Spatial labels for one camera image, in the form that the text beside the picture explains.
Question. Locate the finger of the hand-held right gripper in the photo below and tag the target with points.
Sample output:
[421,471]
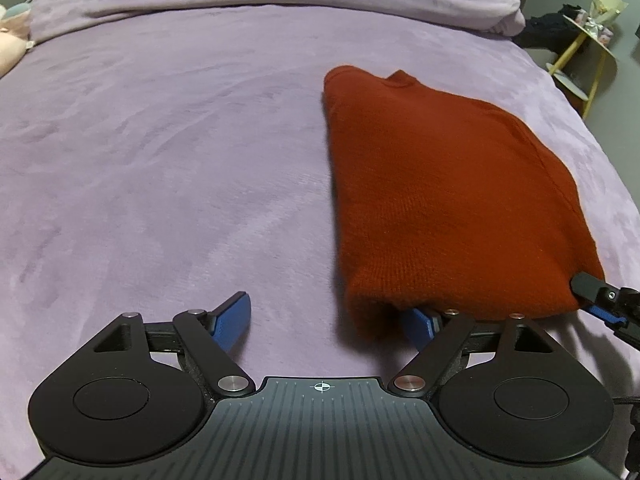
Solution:
[595,287]
[605,314]

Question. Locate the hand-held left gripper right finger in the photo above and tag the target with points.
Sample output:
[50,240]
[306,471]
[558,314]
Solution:
[419,326]

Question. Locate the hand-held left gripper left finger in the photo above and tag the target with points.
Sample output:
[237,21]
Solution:
[232,317]

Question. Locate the red knit sweater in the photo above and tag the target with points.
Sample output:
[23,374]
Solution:
[450,200]

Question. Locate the purple bed sheet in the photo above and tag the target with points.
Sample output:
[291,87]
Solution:
[165,170]

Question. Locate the yellow side table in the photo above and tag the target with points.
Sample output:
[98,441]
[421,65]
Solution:
[582,62]

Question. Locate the dark cloth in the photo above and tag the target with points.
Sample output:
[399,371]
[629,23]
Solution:
[545,30]

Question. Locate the wrapped flower bouquet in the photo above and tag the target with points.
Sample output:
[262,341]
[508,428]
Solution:
[602,7]

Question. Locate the pink plush toy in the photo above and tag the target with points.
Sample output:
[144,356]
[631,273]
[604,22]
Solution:
[12,45]

